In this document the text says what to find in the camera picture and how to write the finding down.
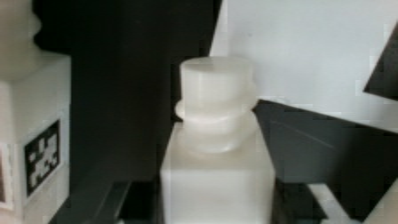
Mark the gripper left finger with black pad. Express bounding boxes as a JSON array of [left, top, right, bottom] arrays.
[[50, 181, 130, 224]]

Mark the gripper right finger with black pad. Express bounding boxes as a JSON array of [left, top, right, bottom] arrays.
[[272, 180, 327, 224]]

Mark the white table leg with tag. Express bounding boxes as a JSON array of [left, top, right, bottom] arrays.
[[0, 0, 72, 224], [160, 56, 276, 224]]

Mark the white sheet with tags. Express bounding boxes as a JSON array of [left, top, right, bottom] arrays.
[[210, 0, 398, 133]]

